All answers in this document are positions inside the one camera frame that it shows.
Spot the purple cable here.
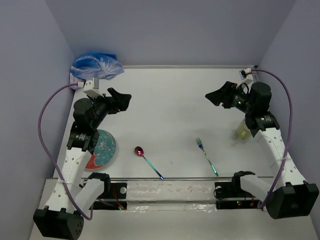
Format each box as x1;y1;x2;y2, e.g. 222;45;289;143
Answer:
37;83;94;221
252;69;293;209

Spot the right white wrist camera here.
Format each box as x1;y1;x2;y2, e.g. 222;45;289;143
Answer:
239;67;258;86

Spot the iridescent spoon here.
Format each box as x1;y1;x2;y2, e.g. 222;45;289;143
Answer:
134;146;165;180

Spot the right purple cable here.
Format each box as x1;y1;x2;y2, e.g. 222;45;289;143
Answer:
252;69;293;209

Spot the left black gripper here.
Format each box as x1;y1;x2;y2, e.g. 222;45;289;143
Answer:
87;88;131;129

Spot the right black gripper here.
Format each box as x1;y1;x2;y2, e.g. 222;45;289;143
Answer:
204;81;254;114

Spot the white foam strip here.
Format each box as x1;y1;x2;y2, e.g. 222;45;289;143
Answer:
126;180;215;202

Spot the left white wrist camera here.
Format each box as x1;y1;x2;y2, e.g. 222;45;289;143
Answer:
77;77;103;99

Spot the pale yellow cup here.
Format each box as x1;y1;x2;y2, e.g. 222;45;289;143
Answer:
236;119;252;139

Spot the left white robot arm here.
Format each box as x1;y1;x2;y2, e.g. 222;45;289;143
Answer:
33;87;132;240

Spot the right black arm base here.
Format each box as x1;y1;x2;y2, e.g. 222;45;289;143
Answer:
213;181;259;210

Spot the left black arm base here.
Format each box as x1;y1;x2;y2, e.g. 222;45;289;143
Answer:
93;181;128;211

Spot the red and teal plate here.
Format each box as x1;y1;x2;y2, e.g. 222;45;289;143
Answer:
85;129;117;171

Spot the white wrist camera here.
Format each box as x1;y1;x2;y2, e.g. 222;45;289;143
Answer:
77;77;103;99
239;67;258;86

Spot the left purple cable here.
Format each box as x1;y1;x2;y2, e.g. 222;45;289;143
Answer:
37;83;94;221

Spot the blue princess placemat cloth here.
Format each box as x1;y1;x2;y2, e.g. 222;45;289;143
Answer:
69;51;125;84

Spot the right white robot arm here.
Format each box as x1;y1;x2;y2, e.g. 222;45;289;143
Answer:
205;81;320;219

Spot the iridescent fork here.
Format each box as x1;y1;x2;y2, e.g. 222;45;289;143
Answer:
196;137;219;177

